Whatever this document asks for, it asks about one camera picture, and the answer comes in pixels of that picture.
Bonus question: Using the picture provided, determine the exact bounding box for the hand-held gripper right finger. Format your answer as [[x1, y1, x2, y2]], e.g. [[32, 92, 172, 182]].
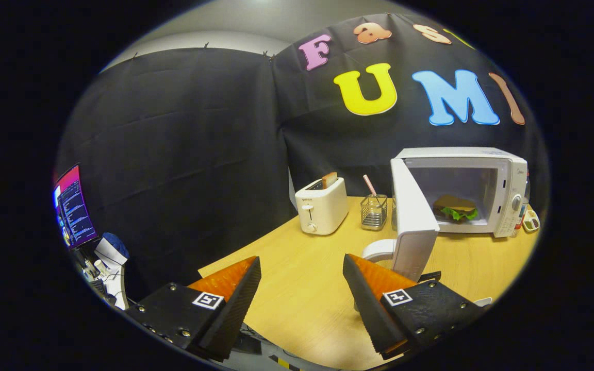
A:
[[342, 254, 486, 360]]

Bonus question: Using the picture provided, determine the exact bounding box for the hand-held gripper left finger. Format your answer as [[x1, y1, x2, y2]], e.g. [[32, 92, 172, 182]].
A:
[[124, 256, 262, 361]]

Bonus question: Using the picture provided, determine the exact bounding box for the white microwave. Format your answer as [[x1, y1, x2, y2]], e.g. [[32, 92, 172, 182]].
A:
[[390, 147, 529, 283]]

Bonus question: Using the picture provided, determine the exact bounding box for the lettuce sandwich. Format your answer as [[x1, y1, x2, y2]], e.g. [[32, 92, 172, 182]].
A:
[[433, 194, 479, 223]]

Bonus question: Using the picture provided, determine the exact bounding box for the white toaster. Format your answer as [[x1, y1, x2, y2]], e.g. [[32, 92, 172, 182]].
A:
[[295, 177, 349, 236]]

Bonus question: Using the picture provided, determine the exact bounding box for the white and blue device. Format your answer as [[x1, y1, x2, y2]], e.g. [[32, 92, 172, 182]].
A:
[[93, 232, 130, 310]]

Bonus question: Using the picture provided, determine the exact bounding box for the black backdrop cloth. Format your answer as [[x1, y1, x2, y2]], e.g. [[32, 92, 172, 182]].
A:
[[55, 13, 550, 305]]

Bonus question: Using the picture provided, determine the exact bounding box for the white divided bean dish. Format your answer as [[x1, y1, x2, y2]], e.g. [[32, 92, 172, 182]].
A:
[[522, 206, 541, 232]]

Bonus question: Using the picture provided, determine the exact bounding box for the computer monitor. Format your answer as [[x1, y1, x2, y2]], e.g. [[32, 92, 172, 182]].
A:
[[52, 164, 98, 251]]

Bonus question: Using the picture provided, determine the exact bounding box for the clear plastic water bottle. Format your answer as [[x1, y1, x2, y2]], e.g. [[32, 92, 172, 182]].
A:
[[515, 175, 531, 230]]

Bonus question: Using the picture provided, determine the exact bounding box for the wire mesh basket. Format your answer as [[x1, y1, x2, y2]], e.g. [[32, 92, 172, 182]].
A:
[[360, 194, 388, 230]]

